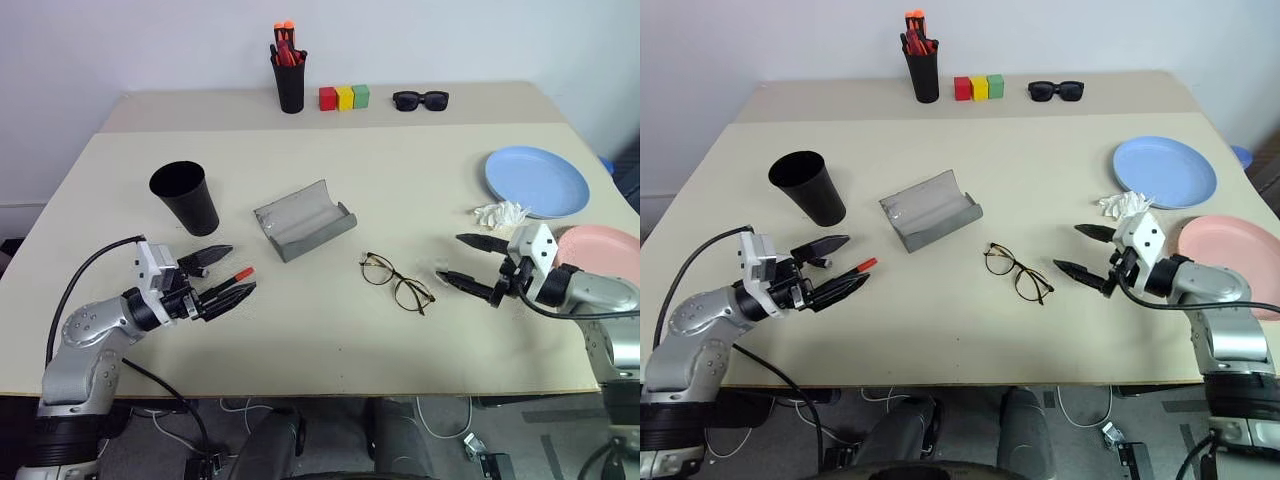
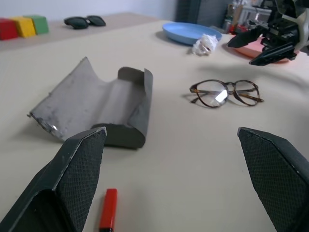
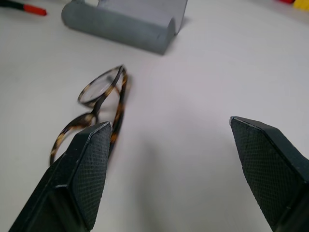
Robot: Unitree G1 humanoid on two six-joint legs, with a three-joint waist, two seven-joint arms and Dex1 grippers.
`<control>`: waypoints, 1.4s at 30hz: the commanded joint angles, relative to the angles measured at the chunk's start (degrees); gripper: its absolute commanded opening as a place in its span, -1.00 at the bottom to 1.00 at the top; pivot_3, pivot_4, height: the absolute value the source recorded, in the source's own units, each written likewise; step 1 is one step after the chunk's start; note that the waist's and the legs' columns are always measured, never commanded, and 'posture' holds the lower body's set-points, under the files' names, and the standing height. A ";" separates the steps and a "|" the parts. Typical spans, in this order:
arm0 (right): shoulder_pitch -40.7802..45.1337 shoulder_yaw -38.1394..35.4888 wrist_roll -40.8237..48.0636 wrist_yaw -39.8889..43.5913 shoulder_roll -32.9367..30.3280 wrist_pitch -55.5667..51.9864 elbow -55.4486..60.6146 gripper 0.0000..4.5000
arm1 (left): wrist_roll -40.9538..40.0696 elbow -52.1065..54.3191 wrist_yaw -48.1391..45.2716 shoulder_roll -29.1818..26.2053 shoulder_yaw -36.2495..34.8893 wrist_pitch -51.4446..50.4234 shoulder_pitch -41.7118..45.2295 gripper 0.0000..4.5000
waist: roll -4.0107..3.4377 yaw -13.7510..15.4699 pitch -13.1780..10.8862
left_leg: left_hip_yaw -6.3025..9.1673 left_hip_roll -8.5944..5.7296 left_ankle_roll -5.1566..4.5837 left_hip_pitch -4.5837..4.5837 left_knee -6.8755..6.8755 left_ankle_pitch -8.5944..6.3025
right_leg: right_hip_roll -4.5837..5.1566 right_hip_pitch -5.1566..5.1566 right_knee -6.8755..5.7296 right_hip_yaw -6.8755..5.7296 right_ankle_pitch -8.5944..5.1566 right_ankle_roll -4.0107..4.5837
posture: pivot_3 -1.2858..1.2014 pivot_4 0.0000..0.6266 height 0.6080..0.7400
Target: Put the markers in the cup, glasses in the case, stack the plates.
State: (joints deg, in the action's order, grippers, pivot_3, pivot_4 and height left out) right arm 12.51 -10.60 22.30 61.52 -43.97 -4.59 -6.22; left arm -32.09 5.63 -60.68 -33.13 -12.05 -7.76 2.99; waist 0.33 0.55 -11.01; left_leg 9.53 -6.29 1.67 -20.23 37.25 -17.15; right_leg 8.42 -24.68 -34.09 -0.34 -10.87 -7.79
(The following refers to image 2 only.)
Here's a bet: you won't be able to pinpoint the yellow wooden block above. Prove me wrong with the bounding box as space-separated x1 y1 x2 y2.
12 16 37 38

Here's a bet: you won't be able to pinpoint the green wooden block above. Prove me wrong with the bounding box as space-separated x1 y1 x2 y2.
24 14 50 35

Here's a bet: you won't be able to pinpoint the light brown raised board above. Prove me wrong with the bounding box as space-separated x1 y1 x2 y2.
0 12 168 53

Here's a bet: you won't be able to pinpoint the crumpled white paper ball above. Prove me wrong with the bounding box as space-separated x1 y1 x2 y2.
188 33 219 57

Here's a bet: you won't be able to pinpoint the red marker pen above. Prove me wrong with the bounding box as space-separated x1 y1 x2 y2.
98 188 118 232

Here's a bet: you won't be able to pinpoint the dark grey cabinet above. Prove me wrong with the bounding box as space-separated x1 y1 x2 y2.
177 0 229 26

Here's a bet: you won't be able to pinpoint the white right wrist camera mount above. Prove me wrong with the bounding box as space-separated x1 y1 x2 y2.
281 7 309 52

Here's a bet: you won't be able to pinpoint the tortoiseshell round eyeglasses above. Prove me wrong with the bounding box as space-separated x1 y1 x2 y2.
182 79 264 109

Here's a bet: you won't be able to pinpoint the red wooden block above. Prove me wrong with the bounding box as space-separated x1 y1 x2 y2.
0 18 19 41

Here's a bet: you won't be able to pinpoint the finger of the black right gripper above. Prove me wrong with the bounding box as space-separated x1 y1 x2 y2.
227 27 263 48
249 44 297 66

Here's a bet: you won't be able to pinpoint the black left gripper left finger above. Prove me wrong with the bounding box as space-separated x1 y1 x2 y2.
0 127 107 232

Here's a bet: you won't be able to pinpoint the open grey glasses case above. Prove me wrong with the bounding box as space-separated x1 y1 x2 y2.
27 57 154 150

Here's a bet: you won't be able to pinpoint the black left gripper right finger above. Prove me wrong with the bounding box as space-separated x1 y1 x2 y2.
237 127 309 232

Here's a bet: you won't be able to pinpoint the black sunglasses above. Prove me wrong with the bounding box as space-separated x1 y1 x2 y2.
64 15 107 30

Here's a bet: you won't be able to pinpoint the blue plastic plate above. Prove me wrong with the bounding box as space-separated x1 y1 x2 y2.
162 22 223 46

